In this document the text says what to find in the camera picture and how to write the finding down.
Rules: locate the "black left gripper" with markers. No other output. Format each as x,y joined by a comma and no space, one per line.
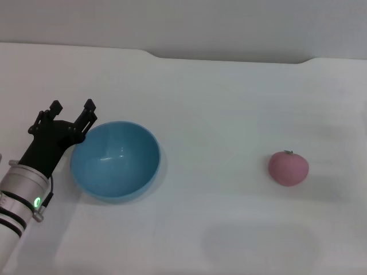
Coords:
48,146

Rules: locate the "blue plastic bowl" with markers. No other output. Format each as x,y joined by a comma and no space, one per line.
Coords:
114,163

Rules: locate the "pink toy peach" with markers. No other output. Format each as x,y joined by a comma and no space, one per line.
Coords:
288,169

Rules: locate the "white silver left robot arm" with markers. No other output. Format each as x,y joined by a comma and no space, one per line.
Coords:
20,183

